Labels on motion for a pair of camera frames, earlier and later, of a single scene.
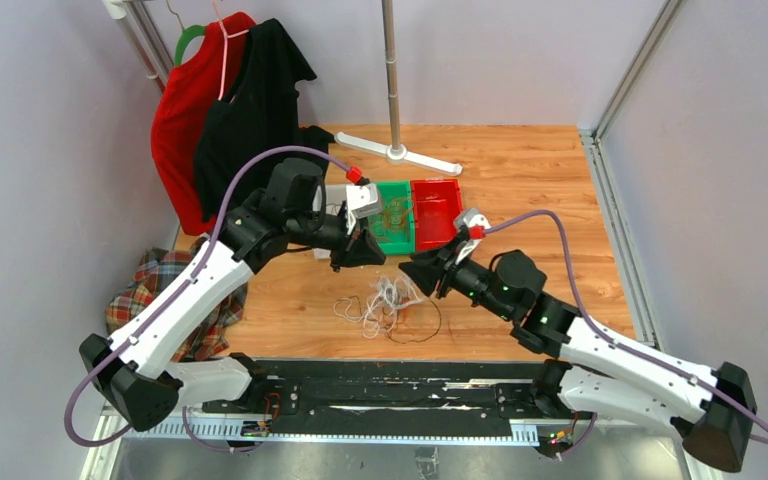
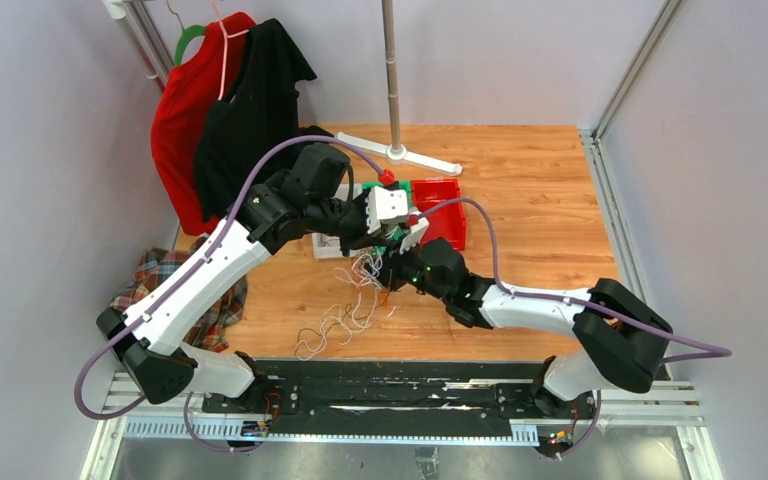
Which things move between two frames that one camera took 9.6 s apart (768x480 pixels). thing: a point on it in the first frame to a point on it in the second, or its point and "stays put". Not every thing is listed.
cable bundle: (394, 308) to (365, 279)
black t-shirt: (258, 111) stays put
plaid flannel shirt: (206, 338) stays put
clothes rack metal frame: (147, 35) stays put
